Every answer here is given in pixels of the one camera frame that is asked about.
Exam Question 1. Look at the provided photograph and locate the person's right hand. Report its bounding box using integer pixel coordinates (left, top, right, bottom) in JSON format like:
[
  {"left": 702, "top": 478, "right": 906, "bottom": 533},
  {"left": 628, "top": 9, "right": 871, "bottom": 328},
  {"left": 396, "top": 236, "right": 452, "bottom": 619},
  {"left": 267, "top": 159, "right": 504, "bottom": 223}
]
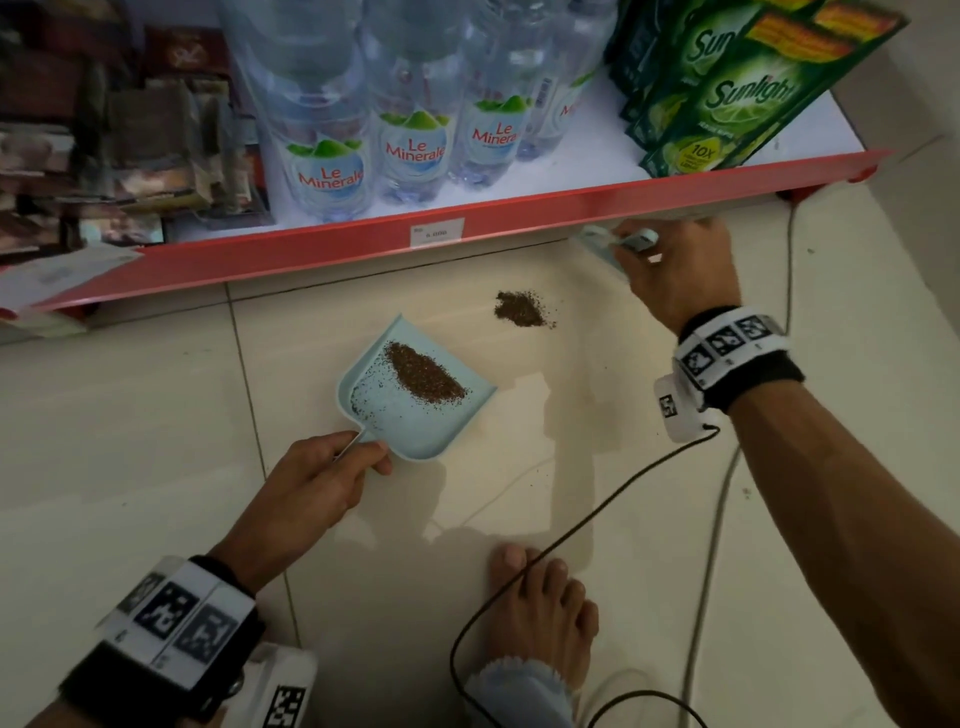
[{"left": 613, "top": 217, "right": 742, "bottom": 337}]

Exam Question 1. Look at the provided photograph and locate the person's left hand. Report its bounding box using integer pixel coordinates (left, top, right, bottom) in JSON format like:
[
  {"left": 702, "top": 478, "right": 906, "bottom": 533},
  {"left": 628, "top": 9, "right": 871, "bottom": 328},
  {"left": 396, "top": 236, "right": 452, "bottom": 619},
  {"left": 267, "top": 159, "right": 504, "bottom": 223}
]
[{"left": 208, "top": 431, "right": 394, "bottom": 594}]

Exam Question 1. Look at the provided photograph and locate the light blue small brush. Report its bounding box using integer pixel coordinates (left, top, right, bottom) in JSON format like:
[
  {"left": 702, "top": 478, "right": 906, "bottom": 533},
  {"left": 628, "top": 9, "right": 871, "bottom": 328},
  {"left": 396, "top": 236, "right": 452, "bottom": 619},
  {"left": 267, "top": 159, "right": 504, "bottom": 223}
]
[{"left": 573, "top": 224, "right": 661, "bottom": 271}]

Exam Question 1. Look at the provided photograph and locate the light blue plastic dustpan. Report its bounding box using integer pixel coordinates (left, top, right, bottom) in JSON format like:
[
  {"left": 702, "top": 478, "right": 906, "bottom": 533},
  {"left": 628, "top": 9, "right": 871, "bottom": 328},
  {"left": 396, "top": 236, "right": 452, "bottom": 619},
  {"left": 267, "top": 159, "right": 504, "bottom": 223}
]
[{"left": 335, "top": 314, "right": 499, "bottom": 463}]

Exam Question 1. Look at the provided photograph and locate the person's left forearm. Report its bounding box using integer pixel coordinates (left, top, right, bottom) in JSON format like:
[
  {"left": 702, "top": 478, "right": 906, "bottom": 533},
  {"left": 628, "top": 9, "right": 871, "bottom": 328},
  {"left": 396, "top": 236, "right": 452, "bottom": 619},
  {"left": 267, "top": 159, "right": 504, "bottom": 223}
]
[{"left": 26, "top": 697, "right": 91, "bottom": 728}]

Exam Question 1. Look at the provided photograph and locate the person's right forearm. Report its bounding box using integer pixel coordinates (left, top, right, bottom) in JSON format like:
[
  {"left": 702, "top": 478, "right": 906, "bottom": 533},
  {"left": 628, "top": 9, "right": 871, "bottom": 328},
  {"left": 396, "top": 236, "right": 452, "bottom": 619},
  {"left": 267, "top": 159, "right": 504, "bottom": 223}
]
[{"left": 727, "top": 378, "right": 960, "bottom": 728}]

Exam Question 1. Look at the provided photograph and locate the beige tiled floor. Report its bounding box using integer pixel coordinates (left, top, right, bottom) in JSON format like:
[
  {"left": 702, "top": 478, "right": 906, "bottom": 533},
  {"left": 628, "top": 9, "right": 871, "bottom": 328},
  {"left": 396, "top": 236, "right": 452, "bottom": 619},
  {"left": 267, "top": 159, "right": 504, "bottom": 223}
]
[{"left": 0, "top": 183, "right": 960, "bottom": 728}]

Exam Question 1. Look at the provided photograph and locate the person's right foot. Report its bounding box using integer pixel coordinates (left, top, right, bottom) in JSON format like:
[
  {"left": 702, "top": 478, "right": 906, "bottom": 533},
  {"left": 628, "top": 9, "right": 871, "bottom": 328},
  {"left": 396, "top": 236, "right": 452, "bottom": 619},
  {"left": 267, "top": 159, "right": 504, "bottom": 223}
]
[{"left": 487, "top": 543, "right": 600, "bottom": 691}]

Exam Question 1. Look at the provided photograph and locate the row of dark green pouches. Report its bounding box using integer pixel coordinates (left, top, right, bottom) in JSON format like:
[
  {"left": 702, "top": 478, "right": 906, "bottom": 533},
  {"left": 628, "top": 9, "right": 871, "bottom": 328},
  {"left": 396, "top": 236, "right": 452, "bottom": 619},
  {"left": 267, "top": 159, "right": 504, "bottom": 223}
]
[{"left": 605, "top": 0, "right": 911, "bottom": 179}]

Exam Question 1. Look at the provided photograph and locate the store shelf with red edge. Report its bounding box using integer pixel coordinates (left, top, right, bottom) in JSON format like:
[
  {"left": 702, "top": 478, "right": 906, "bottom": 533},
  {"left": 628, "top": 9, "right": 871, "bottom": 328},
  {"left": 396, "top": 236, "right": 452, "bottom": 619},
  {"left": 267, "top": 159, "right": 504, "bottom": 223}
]
[{"left": 0, "top": 0, "right": 894, "bottom": 324}]

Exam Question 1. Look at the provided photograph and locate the row of clear water bottles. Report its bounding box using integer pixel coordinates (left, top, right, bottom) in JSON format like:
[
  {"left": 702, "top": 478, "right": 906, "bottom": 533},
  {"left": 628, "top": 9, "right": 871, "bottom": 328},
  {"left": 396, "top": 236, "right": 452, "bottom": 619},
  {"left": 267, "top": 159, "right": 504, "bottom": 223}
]
[{"left": 217, "top": 0, "right": 620, "bottom": 225}]

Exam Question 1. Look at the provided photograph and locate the loose white paper label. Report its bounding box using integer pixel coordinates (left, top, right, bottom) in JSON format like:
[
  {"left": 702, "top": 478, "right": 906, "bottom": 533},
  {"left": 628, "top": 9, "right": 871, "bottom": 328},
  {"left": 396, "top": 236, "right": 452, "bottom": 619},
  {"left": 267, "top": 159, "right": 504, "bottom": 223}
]
[{"left": 0, "top": 243, "right": 144, "bottom": 313}]

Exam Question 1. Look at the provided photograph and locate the stack of small brown packets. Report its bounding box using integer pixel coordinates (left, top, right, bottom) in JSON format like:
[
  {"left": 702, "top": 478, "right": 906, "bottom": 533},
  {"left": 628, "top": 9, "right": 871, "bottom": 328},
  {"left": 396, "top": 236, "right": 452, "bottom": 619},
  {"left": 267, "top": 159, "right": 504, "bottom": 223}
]
[{"left": 0, "top": 22, "right": 275, "bottom": 260}]

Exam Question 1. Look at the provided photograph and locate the black cable with connector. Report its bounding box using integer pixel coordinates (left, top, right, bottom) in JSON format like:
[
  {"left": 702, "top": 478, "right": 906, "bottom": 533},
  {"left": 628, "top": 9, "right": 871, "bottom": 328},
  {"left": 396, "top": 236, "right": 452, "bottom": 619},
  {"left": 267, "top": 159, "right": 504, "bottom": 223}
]
[{"left": 588, "top": 689, "right": 710, "bottom": 728}]

